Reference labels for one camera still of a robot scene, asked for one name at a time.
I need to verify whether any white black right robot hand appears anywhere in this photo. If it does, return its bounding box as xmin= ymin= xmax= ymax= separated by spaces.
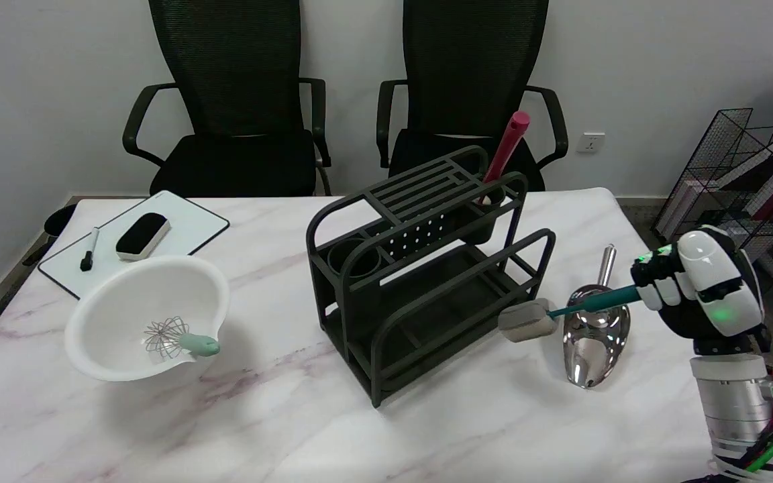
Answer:
xmin=630 ymin=225 xmax=772 ymax=355

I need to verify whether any blue sponge bottle brush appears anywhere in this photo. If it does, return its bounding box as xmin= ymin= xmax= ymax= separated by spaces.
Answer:
xmin=498 ymin=284 xmax=643 ymax=343

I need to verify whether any black kitchen storage rack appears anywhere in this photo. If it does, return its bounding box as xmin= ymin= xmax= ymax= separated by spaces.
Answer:
xmin=305 ymin=145 xmax=557 ymax=409

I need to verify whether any silver metal scoop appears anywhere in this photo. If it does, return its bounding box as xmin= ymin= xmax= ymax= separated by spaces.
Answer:
xmin=562 ymin=244 xmax=631 ymax=389

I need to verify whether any black mesh office chair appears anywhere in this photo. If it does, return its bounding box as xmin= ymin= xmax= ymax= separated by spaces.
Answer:
xmin=122 ymin=0 xmax=333 ymax=197
xmin=376 ymin=0 xmax=570 ymax=193

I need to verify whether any small white whiteboard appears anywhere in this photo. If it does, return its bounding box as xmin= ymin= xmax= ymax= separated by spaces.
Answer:
xmin=38 ymin=190 xmax=231 ymax=300

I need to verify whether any black whiteboard eraser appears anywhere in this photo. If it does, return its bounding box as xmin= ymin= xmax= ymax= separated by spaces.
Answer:
xmin=115 ymin=212 xmax=172 ymax=262

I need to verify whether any white mixing bowl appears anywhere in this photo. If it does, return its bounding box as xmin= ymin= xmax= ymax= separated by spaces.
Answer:
xmin=64 ymin=254 xmax=231 ymax=383

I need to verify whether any black marker pen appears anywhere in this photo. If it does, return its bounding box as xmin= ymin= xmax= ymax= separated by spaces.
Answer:
xmin=80 ymin=227 xmax=101 ymax=272

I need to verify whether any black round floor base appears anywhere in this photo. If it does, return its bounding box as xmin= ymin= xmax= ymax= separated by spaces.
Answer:
xmin=44 ymin=204 xmax=78 ymax=238

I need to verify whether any black wire book rack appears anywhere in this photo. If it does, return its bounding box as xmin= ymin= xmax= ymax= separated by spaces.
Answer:
xmin=652 ymin=108 xmax=773 ymax=299

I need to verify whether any red utensil handle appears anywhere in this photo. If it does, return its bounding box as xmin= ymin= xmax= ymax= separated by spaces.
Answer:
xmin=480 ymin=111 xmax=531 ymax=205

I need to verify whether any green handled wire whisk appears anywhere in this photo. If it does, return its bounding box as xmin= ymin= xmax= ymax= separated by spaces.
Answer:
xmin=143 ymin=316 xmax=221 ymax=360

